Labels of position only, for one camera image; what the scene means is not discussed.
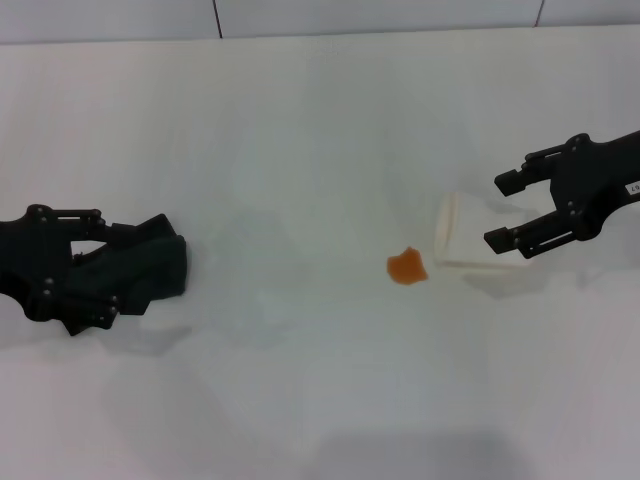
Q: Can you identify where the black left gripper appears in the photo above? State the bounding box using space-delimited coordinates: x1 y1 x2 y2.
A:
0 203 176 337

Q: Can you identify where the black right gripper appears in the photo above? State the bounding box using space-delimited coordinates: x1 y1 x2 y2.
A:
482 130 640 262

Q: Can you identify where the white paper cup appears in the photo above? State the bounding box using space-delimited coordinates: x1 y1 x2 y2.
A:
432 190 532 274

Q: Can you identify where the dark rag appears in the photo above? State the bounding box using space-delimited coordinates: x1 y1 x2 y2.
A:
69 233 191 307

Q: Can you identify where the orange liquid stain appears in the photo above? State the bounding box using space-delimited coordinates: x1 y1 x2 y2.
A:
386 245 430 287

